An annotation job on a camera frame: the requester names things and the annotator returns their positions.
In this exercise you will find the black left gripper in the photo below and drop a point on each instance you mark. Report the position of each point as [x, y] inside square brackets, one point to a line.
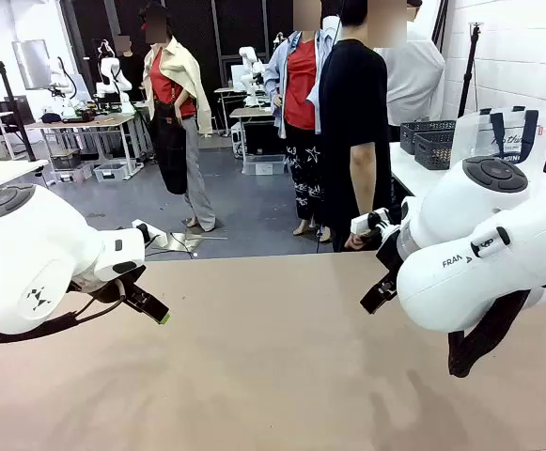
[117, 284]

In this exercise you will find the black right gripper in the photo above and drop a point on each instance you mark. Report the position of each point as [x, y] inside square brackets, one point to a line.
[390, 251]

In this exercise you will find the dark grey plastic basket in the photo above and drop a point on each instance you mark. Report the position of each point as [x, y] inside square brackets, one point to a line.
[434, 150]
[423, 128]

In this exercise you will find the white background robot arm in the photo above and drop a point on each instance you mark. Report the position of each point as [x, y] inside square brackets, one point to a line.
[249, 58]
[108, 70]
[63, 84]

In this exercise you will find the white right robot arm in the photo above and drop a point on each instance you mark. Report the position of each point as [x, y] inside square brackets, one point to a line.
[465, 211]

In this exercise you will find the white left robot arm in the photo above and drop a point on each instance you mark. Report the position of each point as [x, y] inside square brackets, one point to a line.
[28, 253]

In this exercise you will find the person's right forearm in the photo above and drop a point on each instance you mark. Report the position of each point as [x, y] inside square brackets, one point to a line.
[362, 188]

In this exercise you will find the person's right hand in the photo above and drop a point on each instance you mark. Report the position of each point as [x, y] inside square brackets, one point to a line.
[357, 242]

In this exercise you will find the white side table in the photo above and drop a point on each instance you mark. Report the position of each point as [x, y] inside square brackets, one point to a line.
[0, 174]
[401, 164]

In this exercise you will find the clear plastic storage bin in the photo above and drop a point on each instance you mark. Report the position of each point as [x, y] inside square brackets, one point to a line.
[263, 165]
[110, 173]
[73, 175]

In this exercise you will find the wooden top work table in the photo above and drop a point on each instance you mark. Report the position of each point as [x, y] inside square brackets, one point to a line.
[89, 123]

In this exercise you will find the person in black T-shirt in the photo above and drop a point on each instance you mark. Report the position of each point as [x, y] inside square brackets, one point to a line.
[352, 94]

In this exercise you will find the small background desk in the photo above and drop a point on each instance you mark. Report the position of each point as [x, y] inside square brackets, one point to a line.
[249, 113]

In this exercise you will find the mannequin with blue shirt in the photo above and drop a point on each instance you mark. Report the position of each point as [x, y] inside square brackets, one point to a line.
[301, 84]

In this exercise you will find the background person in black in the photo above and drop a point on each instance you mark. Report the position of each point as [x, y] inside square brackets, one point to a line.
[131, 70]

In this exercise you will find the mannequin with cream jacket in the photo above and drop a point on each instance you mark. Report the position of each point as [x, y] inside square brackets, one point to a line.
[174, 70]

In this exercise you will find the grey panel screen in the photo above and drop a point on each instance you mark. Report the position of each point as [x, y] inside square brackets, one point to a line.
[33, 63]

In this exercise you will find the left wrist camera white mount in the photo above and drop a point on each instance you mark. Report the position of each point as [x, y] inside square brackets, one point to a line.
[152, 235]

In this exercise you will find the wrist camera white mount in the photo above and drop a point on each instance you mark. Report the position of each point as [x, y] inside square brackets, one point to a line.
[362, 221]
[152, 235]

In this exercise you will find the metal mannequin base plate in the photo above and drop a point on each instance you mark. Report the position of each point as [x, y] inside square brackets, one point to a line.
[185, 240]

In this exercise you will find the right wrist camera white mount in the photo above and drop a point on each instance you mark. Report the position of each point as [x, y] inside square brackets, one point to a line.
[362, 221]

